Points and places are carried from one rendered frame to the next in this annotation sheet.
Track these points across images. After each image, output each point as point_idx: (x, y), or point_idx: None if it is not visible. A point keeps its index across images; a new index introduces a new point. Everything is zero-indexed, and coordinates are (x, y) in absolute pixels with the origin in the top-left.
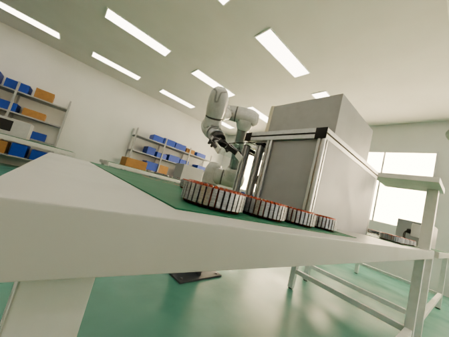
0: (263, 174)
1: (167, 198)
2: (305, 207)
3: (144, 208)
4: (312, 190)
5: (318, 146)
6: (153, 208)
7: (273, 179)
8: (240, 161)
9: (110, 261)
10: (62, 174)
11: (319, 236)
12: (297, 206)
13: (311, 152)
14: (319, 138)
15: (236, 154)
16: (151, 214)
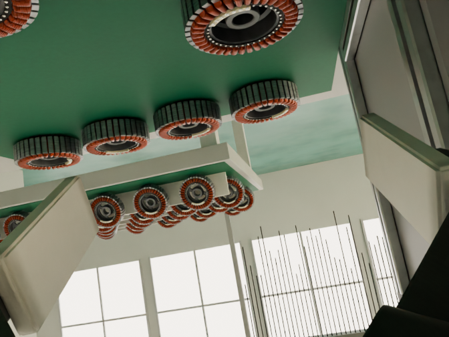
0: (413, 98)
1: (8, 154)
2: (347, 79)
3: (13, 167)
4: (359, 132)
5: (393, 266)
6: (15, 166)
7: (408, 97)
8: (363, 131)
9: None
10: None
11: (158, 136)
12: (361, 65)
13: (405, 246)
14: (400, 292)
15: (420, 196)
16: (19, 168)
